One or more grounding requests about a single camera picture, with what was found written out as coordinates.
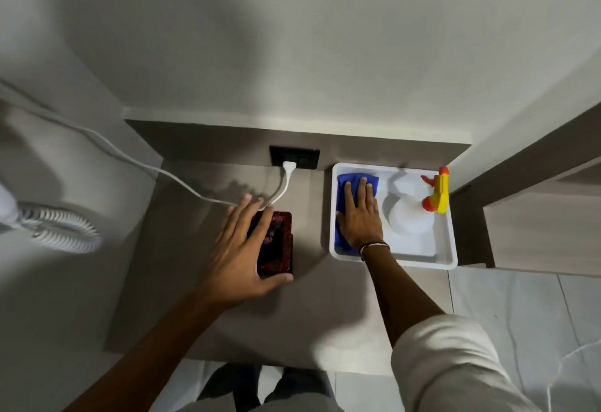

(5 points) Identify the person's right hand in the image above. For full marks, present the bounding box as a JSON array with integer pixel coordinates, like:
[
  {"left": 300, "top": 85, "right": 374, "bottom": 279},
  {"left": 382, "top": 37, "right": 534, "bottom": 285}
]
[{"left": 336, "top": 177, "right": 386, "bottom": 251}]

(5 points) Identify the person's left hand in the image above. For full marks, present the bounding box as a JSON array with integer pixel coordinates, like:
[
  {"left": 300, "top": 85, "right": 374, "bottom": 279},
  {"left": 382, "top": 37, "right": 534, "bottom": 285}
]
[{"left": 199, "top": 194, "right": 295, "bottom": 312}]

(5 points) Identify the blue cleaning cloth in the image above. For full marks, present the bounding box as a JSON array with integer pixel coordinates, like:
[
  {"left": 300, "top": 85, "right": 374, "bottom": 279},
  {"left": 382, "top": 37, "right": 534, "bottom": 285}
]
[{"left": 334, "top": 173, "right": 380, "bottom": 257}]

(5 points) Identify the person's left forearm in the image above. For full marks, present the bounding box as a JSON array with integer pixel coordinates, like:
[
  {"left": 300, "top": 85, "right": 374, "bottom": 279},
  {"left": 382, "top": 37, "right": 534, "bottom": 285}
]
[{"left": 63, "top": 285, "right": 235, "bottom": 412}]

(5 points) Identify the person's right forearm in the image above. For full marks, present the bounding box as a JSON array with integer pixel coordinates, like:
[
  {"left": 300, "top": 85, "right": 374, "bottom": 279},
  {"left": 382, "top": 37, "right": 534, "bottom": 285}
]
[{"left": 362, "top": 246, "right": 446, "bottom": 348}]

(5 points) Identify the white spray bottle yellow trigger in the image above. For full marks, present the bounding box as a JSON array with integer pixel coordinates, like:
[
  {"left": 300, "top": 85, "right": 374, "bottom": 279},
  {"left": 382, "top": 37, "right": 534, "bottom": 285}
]
[{"left": 388, "top": 167, "right": 451, "bottom": 235}]

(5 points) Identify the white plastic tray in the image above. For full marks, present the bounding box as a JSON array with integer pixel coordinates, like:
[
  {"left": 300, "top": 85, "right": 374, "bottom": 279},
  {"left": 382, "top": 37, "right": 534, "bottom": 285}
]
[{"left": 329, "top": 162, "right": 459, "bottom": 271}]

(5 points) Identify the grey wooden cabinet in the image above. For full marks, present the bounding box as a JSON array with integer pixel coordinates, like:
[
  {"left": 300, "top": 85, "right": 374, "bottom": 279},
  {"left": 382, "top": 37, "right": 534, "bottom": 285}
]
[{"left": 450, "top": 102, "right": 601, "bottom": 279}]

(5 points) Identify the white long-sleeve shirt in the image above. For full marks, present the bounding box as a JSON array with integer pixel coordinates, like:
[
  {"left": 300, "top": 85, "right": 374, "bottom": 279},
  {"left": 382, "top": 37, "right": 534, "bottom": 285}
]
[{"left": 176, "top": 314, "right": 542, "bottom": 412}]

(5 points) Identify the white hair dryer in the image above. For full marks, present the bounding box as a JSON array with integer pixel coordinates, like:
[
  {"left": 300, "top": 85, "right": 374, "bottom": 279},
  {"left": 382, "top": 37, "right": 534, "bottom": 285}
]
[{"left": 0, "top": 181, "right": 23, "bottom": 230}]

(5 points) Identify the thin wrist bracelet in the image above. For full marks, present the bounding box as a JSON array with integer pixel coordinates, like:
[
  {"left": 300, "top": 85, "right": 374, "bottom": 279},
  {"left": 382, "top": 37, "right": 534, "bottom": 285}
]
[{"left": 359, "top": 241, "right": 392, "bottom": 262}]

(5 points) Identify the black wall socket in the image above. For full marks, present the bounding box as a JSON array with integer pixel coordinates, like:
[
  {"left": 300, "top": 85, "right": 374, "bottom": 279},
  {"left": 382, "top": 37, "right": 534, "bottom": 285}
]
[{"left": 269, "top": 145, "right": 321, "bottom": 171}]

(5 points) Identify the white power cable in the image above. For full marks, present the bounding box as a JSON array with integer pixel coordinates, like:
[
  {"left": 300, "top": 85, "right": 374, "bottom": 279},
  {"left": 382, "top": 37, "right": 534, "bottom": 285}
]
[{"left": 0, "top": 79, "right": 290, "bottom": 213}]

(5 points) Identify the thin white floor cable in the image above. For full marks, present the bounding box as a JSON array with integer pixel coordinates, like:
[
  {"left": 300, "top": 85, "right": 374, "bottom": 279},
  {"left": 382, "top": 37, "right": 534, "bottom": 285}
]
[{"left": 545, "top": 339, "right": 601, "bottom": 412}]

